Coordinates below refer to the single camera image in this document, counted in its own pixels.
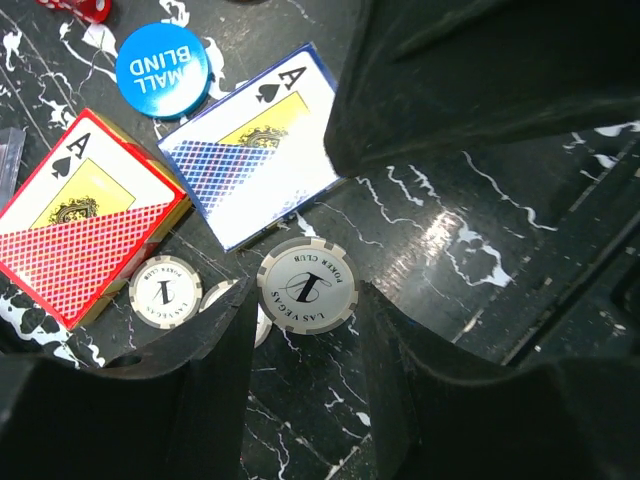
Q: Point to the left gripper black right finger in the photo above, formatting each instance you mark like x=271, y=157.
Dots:
x=440, y=412

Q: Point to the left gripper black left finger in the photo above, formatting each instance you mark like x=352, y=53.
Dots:
x=173, y=409

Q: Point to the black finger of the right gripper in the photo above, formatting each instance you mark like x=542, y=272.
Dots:
x=436, y=76

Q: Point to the blue playing card deck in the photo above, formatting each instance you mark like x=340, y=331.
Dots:
x=258, y=155

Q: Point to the red playing card deck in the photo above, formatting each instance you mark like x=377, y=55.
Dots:
x=92, y=211

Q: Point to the blue small blind button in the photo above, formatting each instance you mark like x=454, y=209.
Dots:
x=163, y=71

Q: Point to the triangular all-in marker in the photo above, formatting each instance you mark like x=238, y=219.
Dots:
x=11, y=147

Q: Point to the red die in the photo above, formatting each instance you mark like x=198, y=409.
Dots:
x=93, y=11

